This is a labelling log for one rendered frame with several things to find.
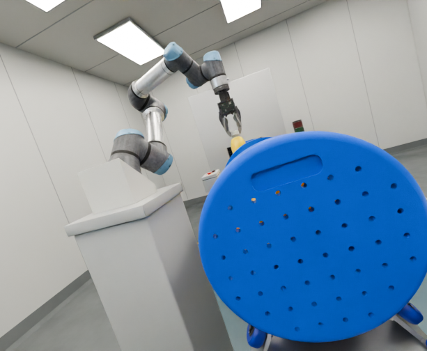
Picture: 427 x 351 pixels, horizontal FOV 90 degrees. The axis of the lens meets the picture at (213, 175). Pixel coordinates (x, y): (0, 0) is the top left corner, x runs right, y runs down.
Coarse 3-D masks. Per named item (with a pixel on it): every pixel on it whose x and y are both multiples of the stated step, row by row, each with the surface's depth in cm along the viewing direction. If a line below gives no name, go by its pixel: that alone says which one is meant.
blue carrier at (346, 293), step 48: (288, 144) 25; (336, 144) 24; (240, 192) 27; (288, 192) 26; (336, 192) 25; (384, 192) 25; (240, 240) 28; (288, 240) 27; (336, 240) 26; (384, 240) 25; (240, 288) 29; (288, 288) 28; (336, 288) 27; (384, 288) 26; (288, 336) 29; (336, 336) 28
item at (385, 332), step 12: (384, 324) 31; (396, 324) 31; (276, 336) 35; (360, 336) 31; (372, 336) 30; (384, 336) 30; (396, 336) 29; (408, 336) 29; (276, 348) 33; (288, 348) 32; (300, 348) 32; (312, 348) 31; (324, 348) 31; (336, 348) 30; (348, 348) 30; (360, 348) 29; (372, 348) 29; (384, 348) 28; (396, 348) 28; (408, 348) 27; (420, 348) 27
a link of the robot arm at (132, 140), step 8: (128, 128) 90; (120, 136) 87; (128, 136) 87; (136, 136) 89; (120, 144) 85; (128, 144) 85; (136, 144) 88; (144, 144) 91; (112, 152) 84; (136, 152) 86; (144, 152) 90; (144, 160) 92
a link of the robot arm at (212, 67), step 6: (210, 54) 90; (216, 54) 91; (204, 60) 92; (210, 60) 90; (216, 60) 90; (204, 66) 93; (210, 66) 91; (216, 66) 91; (222, 66) 92; (204, 72) 94; (210, 72) 92; (216, 72) 91; (222, 72) 92; (210, 78) 93
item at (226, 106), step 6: (216, 90) 93; (222, 90) 94; (228, 90) 97; (222, 96) 93; (222, 102) 92; (228, 102) 91; (222, 108) 92; (228, 108) 91; (234, 108) 91; (222, 114) 98; (228, 114) 99
